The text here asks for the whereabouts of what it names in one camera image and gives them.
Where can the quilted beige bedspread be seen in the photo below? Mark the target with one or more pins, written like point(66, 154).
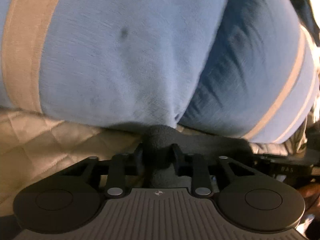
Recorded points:
point(37, 142)

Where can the blue grey-striped pillow with stain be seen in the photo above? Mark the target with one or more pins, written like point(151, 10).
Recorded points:
point(112, 55)

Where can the person's right hand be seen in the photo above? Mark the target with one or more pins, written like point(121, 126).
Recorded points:
point(310, 195)

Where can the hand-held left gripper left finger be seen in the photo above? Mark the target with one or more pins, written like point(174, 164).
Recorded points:
point(138, 156)

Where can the black cloth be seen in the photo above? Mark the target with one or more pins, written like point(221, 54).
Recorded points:
point(303, 7)

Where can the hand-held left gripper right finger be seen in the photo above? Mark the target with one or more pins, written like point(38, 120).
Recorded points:
point(178, 156)

